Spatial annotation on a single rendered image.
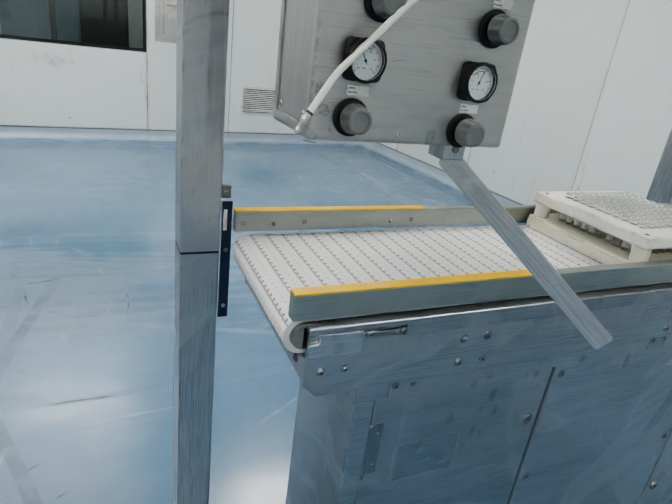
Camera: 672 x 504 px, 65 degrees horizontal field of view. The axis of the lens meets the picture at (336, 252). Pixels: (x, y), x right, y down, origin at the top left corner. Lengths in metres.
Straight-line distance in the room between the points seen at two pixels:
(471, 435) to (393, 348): 0.33
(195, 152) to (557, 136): 3.98
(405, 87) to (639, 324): 0.63
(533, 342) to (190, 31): 0.64
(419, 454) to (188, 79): 0.66
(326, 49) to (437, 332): 0.39
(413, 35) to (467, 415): 0.62
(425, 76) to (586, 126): 3.93
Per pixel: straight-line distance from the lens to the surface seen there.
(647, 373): 1.22
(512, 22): 0.54
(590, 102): 4.43
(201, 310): 0.88
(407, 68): 0.51
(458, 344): 0.73
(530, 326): 0.80
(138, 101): 5.81
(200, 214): 0.81
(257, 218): 0.82
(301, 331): 0.61
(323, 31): 0.47
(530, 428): 1.05
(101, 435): 1.88
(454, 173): 0.61
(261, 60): 6.08
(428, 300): 0.65
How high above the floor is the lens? 1.24
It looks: 22 degrees down
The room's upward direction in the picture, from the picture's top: 8 degrees clockwise
